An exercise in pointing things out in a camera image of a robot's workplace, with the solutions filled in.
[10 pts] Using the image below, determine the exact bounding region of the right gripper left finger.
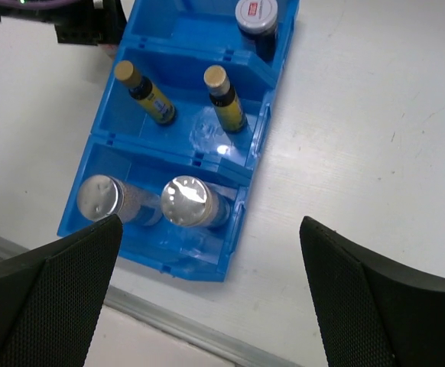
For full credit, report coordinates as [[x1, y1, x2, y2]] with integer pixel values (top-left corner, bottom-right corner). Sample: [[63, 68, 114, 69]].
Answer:
[[0, 215, 123, 366]]

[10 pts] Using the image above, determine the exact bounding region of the small yellow-label bottle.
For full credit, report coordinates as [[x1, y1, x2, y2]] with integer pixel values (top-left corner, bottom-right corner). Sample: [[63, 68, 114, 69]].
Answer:
[[203, 65, 247, 133], [114, 60, 177, 125]]

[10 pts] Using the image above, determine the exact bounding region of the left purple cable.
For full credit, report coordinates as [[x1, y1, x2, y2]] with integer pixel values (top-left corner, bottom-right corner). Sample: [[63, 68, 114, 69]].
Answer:
[[14, 0, 80, 8]]

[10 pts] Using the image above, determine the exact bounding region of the white-lid spice jar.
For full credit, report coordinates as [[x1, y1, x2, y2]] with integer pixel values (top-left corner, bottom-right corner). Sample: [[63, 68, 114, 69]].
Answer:
[[235, 0, 278, 62]]

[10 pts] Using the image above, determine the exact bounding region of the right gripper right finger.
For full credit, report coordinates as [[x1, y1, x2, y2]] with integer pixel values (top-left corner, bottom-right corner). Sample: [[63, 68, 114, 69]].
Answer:
[[300, 216, 445, 366]]

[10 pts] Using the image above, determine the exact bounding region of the silver-top white canister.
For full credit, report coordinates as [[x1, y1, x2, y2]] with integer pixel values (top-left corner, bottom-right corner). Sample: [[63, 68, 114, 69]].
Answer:
[[76, 174, 162, 226], [161, 175, 231, 228]]

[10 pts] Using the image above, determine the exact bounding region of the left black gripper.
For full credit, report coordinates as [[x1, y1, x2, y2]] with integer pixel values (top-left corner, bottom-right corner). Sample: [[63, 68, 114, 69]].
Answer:
[[0, 0, 127, 46]]

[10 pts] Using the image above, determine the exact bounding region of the blue three-compartment plastic bin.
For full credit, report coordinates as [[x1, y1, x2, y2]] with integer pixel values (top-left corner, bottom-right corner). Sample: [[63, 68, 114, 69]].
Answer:
[[57, 1, 299, 282]]

